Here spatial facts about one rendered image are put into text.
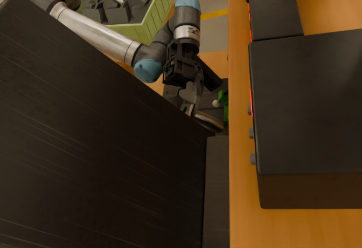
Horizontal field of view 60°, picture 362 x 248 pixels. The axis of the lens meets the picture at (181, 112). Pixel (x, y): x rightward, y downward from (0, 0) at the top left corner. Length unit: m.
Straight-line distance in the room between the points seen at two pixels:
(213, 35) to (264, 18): 2.58
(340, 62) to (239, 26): 0.21
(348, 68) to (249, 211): 0.16
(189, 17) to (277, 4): 0.48
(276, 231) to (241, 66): 0.22
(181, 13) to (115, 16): 1.05
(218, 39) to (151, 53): 2.07
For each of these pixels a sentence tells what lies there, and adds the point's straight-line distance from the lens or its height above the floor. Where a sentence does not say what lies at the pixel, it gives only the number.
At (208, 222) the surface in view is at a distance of 0.65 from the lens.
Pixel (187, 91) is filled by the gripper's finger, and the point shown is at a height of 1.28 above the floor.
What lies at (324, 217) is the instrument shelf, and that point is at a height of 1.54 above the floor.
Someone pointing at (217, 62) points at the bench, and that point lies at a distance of 1.42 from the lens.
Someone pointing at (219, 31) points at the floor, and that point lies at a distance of 3.03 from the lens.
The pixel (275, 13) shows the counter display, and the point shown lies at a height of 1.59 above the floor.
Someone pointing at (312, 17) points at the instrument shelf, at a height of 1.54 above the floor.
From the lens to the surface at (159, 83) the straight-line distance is 1.38.
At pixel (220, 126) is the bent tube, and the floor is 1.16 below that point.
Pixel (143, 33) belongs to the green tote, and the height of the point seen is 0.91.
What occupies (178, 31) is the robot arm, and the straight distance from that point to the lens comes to 0.88.
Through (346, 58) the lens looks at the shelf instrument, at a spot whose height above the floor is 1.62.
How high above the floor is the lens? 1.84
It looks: 50 degrees down
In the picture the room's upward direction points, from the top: 21 degrees counter-clockwise
